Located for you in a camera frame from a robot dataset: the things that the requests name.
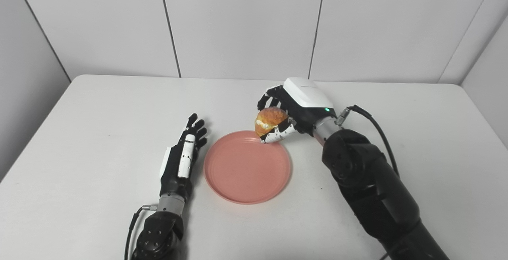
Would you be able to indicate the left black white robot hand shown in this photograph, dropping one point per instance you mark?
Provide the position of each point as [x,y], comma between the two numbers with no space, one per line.
[180,160]

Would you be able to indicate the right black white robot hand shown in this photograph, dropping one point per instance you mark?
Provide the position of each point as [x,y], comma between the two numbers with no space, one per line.
[301,105]

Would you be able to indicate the cream puff pastry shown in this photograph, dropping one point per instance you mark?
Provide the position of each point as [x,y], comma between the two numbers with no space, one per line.
[268,120]

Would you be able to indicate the pink round plate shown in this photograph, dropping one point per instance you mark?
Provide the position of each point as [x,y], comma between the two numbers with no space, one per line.
[248,167]

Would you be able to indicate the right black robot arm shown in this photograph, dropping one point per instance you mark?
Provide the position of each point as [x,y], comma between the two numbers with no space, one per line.
[373,188]

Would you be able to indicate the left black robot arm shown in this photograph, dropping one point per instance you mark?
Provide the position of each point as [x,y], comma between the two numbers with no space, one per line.
[158,232]

